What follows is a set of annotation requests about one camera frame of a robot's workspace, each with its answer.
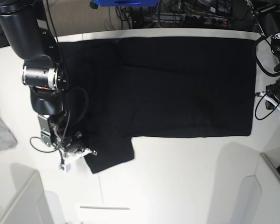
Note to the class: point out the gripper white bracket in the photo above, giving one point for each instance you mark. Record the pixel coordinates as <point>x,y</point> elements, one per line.
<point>272,96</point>
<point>73,149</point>

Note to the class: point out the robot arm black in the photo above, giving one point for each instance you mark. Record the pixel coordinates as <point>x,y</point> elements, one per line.
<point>267,15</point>
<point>30,31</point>

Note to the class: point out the white bin right front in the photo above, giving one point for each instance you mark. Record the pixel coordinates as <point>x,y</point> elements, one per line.
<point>258,200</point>

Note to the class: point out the black T-shirt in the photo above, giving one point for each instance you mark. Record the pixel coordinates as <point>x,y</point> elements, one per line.
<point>172,87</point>

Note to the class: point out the blue plastic bin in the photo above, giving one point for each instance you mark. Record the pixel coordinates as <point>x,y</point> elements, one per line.
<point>129,3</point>

